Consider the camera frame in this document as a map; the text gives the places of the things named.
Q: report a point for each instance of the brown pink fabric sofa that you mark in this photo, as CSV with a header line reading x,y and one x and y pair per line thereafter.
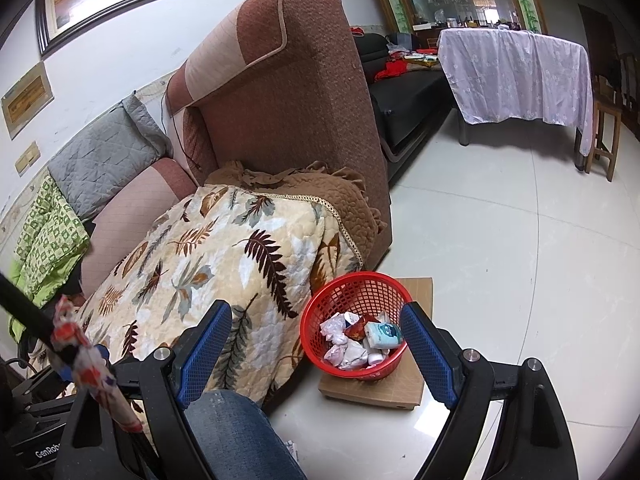
x,y
300,85

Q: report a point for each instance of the table with white cloth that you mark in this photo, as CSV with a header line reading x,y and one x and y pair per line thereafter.
x,y
515,75

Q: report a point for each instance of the black leather sofa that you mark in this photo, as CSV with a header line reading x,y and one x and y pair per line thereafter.
x,y
410,100

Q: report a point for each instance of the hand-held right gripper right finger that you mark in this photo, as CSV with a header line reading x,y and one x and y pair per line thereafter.
x,y
430,355

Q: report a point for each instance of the green checkered quilt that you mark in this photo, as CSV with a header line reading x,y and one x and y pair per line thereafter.
x,y
50,240

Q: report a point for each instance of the red white plastic wrap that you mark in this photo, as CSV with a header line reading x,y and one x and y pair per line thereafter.
x,y
82,355

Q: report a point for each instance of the framed wall plaque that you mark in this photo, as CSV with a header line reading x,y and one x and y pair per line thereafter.
x,y
27,97

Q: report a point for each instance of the beige wall switch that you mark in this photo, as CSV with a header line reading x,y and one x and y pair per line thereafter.
x,y
27,158

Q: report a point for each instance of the crumpled white tissue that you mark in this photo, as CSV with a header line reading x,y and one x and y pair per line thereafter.
x,y
334,355

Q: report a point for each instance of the flat cardboard box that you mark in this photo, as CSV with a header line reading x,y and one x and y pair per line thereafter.
x,y
400,390

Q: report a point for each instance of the leaf print blanket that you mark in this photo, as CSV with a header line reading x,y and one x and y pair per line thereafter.
x,y
210,260

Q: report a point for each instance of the red plastic basket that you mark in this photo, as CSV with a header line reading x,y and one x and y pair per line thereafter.
x,y
365,290

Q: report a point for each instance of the teal tissue packet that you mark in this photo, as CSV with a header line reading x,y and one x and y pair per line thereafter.
x,y
382,334

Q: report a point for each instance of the red cloth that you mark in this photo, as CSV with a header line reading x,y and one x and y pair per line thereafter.
x,y
395,67

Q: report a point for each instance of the grey metal table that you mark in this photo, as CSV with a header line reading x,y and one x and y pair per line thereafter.
x,y
465,132

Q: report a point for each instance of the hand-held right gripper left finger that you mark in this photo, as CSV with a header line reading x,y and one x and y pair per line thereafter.
x,y
205,355

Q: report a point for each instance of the person's jeans leg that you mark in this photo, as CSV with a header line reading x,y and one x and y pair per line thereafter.
x,y
240,440

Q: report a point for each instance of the grey quilted pillow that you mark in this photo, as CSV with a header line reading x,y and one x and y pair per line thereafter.
x,y
105,160

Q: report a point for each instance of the wooden stool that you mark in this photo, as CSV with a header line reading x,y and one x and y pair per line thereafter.
x,y
607,110

